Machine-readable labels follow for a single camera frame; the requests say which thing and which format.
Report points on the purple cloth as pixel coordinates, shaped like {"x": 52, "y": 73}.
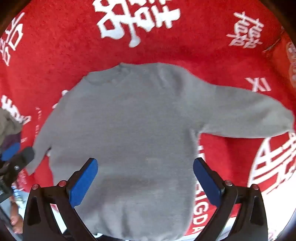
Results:
{"x": 11, "y": 140}

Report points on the red printed blanket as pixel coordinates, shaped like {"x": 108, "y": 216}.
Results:
{"x": 161, "y": 37}

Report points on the grey sweater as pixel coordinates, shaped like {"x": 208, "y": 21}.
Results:
{"x": 129, "y": 143}

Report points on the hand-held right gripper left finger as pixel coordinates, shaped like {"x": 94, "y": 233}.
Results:
{"x": 83, "y": 183}

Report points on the person's left hand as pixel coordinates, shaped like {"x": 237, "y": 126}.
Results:
{"x": 16, "y": 217}

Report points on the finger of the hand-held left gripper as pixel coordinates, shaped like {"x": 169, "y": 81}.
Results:
{"x": 10, "y": 150}
{"x": 25, "y": 154}

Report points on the beige cloth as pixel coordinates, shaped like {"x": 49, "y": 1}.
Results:
{"x": 8, "y": 125}

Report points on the red printed pillow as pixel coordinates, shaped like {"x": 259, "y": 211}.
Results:
{"x": 286, "y": 58}

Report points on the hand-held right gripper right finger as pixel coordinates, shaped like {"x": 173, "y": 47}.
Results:
{"x": 207, "y": 183}

